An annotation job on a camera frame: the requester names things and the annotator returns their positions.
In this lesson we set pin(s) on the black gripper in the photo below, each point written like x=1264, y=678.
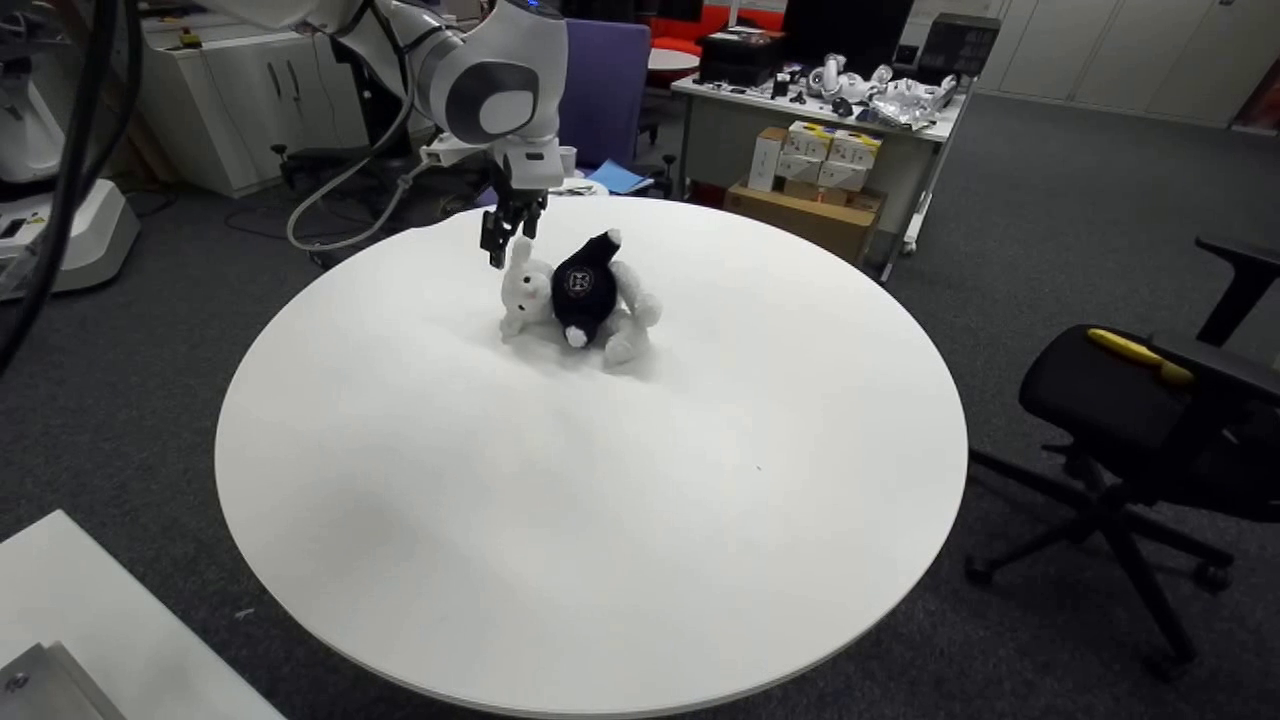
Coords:
x=521, y=193

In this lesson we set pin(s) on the black and white stuffed toy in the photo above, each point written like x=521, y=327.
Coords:
x=586, y=302

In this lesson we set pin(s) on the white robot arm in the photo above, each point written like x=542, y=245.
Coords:
x=495, y=89

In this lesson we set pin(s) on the white robot base platform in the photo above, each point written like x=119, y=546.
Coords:
x=57, y=586

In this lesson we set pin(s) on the blue paper sheet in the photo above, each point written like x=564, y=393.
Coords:
x=622, y=182

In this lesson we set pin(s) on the purple office chair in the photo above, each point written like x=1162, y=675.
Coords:
x=605, y=89

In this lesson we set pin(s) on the round white table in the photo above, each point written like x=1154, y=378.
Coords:
x=521, y=529

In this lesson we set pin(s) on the cardboard box under desk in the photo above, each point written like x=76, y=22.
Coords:
x=842, y=230

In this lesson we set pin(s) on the grey desk with clutter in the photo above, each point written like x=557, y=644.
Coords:
x=780, y=136

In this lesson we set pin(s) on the black computer monitor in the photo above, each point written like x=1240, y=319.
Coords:
x=854, y=29

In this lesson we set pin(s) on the black office chair yellow item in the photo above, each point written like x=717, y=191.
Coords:
x=1157, y=420

